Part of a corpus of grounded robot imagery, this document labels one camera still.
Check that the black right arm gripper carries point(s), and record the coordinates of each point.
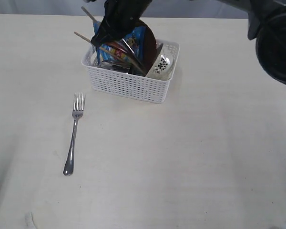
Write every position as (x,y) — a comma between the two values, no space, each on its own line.
(120,19)

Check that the wooden chopstick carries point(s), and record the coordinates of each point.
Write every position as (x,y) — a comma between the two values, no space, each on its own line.
(135,63)
(89,15)

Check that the blue chips snack bag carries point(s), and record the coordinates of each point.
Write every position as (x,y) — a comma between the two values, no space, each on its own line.
(134,39)

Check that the dark brown round plate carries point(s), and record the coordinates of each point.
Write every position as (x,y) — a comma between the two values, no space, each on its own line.
(149,46)

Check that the silver metal fork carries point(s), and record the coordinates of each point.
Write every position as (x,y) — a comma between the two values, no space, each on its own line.
(77,113)

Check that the silver table knife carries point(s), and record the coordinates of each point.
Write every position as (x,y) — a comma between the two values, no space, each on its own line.
(131,52)

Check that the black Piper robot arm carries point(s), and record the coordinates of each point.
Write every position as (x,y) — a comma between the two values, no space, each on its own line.
(266,25)

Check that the silver foil packet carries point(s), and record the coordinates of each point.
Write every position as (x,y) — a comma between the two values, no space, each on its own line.
(115,66)

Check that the white perforated plastic basket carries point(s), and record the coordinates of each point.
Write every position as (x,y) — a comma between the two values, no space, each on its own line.
(129,85)

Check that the white floral ceramic bowl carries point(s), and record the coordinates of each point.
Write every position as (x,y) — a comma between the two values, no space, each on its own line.
(163,64)

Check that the grey backdrop curtain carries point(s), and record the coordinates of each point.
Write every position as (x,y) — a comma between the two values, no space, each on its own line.
(158,8)

